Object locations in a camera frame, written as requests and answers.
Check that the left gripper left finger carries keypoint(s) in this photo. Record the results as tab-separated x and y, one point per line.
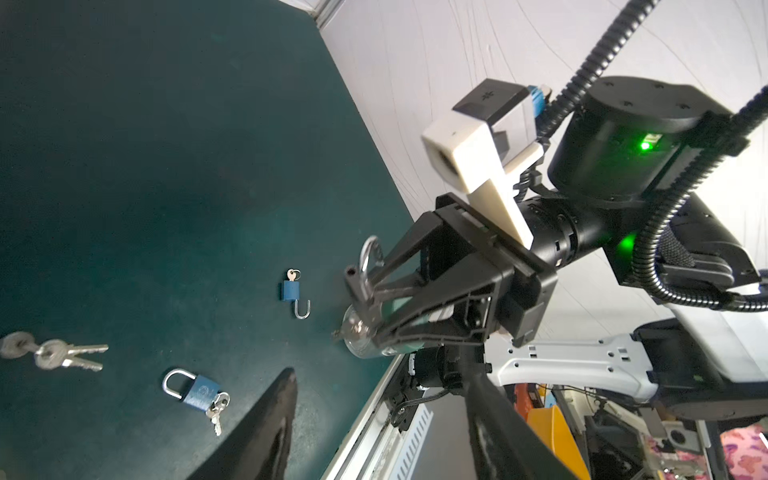
259	446

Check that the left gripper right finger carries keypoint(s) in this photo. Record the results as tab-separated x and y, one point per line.
503	445

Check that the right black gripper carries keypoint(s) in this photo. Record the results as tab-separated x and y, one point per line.
452	279

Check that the silver padlock with keys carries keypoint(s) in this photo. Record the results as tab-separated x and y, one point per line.
357	329
51	354

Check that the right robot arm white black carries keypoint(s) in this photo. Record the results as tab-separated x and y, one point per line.
540	183

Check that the blue padlock with keys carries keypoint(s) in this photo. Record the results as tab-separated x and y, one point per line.
202	394

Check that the small blue padlock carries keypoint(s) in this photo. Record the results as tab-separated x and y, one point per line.
290	292

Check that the white slotted cable duct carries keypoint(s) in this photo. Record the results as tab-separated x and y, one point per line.
403	457

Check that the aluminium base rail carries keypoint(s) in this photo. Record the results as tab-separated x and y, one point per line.
363	452

